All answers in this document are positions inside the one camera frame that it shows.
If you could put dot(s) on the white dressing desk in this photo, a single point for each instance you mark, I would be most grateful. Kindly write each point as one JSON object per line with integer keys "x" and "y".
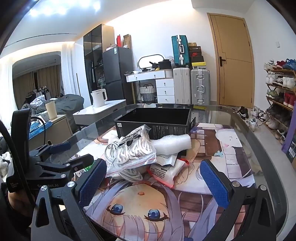
{"x": 165, "y": 85}

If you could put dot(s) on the green printed packet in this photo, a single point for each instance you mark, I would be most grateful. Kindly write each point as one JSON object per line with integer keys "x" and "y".
{"x": 87, "y": 168}

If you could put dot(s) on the silver suitcase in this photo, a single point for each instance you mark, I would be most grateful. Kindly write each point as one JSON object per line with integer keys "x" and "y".
{"x": 200, "y": 85}

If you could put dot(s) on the teal suitcase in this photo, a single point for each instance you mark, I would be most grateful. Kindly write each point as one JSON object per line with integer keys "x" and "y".
{"x": 180, "y": 51}

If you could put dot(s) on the white packet red edge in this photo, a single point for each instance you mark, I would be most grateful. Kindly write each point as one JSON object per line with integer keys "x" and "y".
{"x": 164, "y": 172}

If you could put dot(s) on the yellow black shoe box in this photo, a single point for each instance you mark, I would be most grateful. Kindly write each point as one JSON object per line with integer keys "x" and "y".
{"x": 198, "y": 65}

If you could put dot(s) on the black glass cabinet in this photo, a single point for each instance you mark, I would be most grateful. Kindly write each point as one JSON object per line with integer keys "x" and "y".
{"x": 92, "y": 46}

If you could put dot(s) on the black shoe box white label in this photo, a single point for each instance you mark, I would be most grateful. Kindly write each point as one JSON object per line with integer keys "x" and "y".
{"x": 195, "y": 49}

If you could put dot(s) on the printed desk mat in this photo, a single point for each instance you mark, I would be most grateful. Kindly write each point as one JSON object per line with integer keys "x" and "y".
{"x": 161, "y": 208}

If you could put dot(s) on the white curtain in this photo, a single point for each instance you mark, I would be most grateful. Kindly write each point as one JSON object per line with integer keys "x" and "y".
{"x": 69, "y": 69}

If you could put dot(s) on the woven basket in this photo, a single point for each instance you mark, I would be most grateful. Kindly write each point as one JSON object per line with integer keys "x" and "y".
{"x": 147, "y": 93}

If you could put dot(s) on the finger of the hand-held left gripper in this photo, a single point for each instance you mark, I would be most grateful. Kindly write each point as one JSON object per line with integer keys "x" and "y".
{"x": 60, "y": 147}
{"x": 81, "y": 160}

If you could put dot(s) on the black fridge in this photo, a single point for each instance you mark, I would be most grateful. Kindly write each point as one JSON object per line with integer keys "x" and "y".
{"x": 118, "y": 69}

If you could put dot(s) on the white electric kettle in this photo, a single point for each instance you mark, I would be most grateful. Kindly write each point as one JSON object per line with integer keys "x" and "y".
{"x": 98, "y": 98}

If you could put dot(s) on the pile of clothes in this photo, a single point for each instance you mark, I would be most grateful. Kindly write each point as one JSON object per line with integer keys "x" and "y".
{"x": 39, "y": 103}

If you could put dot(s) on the brown shoe box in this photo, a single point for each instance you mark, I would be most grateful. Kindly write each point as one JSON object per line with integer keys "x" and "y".
{"x": 192, "y": 44}

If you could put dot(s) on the purple yoga mat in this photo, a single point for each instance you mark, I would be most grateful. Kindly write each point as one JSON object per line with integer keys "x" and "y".
{"x": 289, "y": 143}

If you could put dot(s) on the beige low cabinet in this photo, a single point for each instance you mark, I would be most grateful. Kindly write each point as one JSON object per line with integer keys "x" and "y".
{"x": 60, "y": 128}

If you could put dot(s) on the white bubble wrap roll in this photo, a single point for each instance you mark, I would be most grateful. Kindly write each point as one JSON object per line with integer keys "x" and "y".
{"x": 175, "y": 143}

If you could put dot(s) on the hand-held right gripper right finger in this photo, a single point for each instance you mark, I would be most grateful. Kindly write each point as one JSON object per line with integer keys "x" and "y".
{"x": 215, "y": 185}

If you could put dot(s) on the plain black shoe box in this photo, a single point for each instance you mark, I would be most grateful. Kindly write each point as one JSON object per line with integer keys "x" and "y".
{"x": 197, "y": 59}

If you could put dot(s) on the group of assorted shoes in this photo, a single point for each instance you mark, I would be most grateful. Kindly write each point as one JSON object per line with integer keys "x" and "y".
{"x": 284, "y": 81}

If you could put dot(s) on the white plastic pouch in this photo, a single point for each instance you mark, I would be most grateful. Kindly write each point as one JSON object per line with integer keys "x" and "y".
{"x": 165, "y": 160}

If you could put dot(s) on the wooden door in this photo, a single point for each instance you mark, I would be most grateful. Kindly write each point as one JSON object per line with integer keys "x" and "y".
{"x": 233, "y": 69}

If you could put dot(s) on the black cardboard box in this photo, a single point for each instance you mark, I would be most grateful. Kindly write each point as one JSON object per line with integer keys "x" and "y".
{"x": 166, "y": 126}

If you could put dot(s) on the black shoe box red print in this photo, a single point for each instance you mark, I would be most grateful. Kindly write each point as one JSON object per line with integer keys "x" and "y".
{"x": 196, "y": 54}

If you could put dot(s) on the grey bean bag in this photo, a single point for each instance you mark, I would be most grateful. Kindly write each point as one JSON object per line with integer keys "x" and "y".
{"x": 69, "y": 103}

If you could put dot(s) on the white side cabinet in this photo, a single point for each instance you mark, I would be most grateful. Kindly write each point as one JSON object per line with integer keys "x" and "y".
{"x": 99, "y": 113}

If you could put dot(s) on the wooden shoe rack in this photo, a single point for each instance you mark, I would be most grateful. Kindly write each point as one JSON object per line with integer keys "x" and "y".
{"x": 276, "y": 85}

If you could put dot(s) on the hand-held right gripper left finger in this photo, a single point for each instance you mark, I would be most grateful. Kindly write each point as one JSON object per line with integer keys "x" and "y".
{"x": 92, "y": 183}

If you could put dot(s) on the white suitcase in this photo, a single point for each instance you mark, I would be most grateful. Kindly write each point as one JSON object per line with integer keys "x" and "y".
{"x": 181, "y": 85}

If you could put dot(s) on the beige cylinder cup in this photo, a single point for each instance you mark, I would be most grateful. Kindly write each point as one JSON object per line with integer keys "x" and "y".
{"x": 51, "y": 110}

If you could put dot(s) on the flat cardboard box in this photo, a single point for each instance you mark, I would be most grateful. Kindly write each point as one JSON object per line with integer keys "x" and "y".
{"x": 127, "y": 41}

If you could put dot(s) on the oval mirror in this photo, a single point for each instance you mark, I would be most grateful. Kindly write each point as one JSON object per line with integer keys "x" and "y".
{"x": 148, "y": 60}

